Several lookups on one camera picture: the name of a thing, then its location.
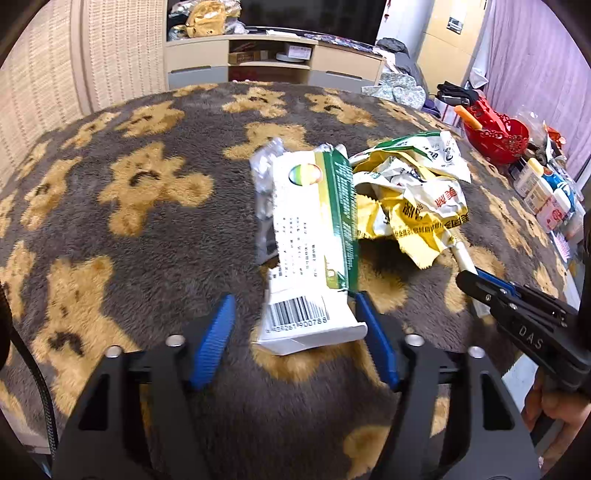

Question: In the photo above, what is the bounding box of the white green carton box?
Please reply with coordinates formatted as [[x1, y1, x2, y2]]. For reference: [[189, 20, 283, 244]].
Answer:
[[256, 144, 368, 356]]

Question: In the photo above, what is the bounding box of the person's right hand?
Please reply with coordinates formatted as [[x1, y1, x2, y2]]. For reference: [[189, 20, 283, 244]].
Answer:
[[522, 368, 590, 473]]

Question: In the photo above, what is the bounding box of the yellow snack wrapper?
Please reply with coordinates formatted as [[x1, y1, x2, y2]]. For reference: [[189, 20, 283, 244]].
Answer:
[[349, 130, 471, 269]]

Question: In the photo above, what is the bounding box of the red plastic basket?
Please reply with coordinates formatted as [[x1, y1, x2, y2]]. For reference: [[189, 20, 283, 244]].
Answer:
[[463, 96, 530, 165]]

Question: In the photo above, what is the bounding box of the silver foil wrapper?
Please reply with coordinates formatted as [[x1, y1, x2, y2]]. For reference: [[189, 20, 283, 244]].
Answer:
[[249, 137, 287, 264]]

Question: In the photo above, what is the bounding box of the orange stick in basket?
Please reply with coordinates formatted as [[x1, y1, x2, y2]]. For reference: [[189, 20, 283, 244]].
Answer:
[[454, 105, 483, 131]]

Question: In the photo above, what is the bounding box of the grey patterned cloth bundle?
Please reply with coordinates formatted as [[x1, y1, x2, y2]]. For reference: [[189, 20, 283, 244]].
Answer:
[[361, 72, 427, 110]]

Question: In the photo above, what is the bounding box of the purple curtain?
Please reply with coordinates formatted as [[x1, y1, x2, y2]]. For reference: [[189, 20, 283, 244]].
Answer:
[[486, 1, 590, 177]]

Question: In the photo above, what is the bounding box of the beige door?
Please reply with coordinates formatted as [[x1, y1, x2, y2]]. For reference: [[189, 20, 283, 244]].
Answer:
[[417, 0, 489, 95]]

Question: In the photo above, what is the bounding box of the wooden TV cabinet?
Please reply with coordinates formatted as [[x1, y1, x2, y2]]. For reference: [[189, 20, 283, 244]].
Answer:
[[164, 34, 385, 93]]

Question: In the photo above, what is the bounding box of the black television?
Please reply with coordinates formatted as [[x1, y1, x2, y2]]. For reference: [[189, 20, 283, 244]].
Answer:
[[239, 0, 386, 44]]

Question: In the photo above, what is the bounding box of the woven folding screen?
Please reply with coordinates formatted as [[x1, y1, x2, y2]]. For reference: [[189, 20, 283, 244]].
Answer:
[[1, 1, 167, 183]]

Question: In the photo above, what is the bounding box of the yellow plush bag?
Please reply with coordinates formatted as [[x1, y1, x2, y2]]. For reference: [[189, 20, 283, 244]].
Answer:
[[185, 1, 226, 38]]

